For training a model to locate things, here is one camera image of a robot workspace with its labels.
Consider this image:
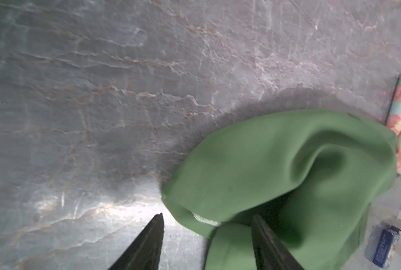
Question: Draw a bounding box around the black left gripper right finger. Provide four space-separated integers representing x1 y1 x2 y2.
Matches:
251 215 304 270

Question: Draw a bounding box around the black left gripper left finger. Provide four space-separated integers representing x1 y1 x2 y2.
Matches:
109 213 164 270

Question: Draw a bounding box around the dark green skirt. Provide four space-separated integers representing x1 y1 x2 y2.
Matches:
162 110 397 270

